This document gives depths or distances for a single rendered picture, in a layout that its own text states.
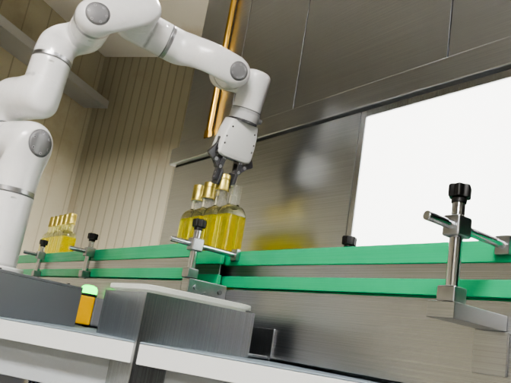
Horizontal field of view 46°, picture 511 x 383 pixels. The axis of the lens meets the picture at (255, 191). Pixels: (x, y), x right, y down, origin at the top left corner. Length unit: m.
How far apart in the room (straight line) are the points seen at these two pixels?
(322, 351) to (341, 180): 0.47
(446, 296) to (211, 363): 0.38
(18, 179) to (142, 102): 3.61
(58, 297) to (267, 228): 0.54
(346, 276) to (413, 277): 0.14
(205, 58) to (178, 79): 3.35
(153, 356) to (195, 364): 0.07
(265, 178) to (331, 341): 0.69
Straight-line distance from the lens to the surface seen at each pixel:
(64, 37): 1.45
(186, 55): 1.47
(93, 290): 1.62
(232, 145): 1.52
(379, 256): 1.02
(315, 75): 1.65
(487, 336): 0.85
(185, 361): 0.97
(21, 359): 1.18
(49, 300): 1.29
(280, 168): 1.58
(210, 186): 1.58
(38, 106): 1.35
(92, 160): 4.89
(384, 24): 1.53
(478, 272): 0.90
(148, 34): 1.47
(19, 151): 1.31
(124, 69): 5.09
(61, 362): 1.13
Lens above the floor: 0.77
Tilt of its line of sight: 14 degrees up
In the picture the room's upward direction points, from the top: 10 degrees clockwise
